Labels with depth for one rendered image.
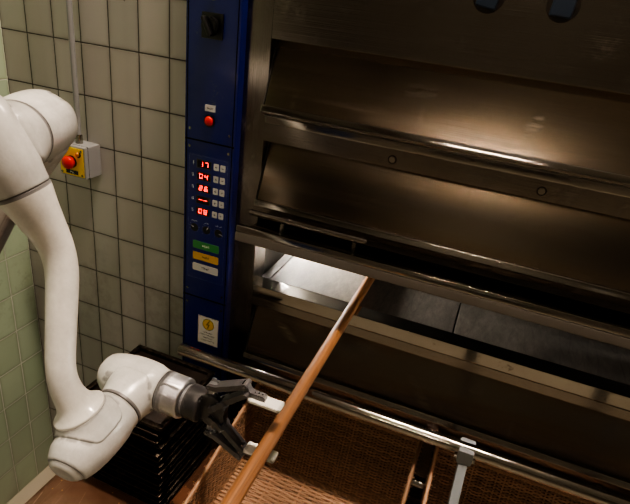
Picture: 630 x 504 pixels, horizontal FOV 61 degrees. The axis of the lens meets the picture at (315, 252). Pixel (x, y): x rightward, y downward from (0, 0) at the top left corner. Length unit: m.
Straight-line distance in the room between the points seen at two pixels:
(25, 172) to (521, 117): 1.02
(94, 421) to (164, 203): 0.80
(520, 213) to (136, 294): 1.26
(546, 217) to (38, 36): 1.52
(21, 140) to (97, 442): 0.57
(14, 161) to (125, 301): 1.02
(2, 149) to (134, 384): 0.52
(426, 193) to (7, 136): 0.93
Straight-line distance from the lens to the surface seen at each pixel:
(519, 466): 1.27
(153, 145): 1.69
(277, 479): 1.87
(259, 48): 1.46
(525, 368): 1.56
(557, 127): 1.33
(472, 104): 1.33
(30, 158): 1.07
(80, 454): 1.14
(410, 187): 1.41
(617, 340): 1.35
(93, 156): 1.80
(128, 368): 1.23
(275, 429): 1.14
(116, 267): 1.95
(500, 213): 1.39
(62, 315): 1.11
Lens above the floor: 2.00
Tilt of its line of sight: 25 degrees down
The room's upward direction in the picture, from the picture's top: 7 degrees clockwise
